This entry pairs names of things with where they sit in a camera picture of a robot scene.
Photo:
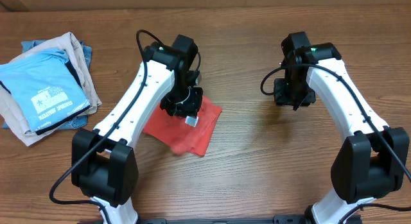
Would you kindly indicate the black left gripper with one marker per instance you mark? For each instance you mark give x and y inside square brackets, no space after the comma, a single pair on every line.
[191,106]

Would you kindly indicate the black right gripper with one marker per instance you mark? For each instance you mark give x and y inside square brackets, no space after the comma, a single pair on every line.
[282,100]

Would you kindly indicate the red printed t-shirt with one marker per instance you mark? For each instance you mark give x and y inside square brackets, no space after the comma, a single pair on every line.
[181,137]

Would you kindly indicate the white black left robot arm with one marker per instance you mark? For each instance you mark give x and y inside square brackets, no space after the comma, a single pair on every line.
[105,168]

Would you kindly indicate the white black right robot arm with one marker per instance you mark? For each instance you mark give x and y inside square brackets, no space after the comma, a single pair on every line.
[371,162]

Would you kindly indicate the blue denim folded garment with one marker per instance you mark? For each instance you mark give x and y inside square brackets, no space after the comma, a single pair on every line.
[79,121]

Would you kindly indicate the beige folded garment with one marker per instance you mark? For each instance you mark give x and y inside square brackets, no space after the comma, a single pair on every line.
[12,113]

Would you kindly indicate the light blue folded t-shirt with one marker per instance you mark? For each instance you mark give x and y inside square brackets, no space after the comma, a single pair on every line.
[45,88]

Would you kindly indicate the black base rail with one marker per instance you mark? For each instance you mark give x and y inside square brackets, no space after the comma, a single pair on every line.
[278,219]

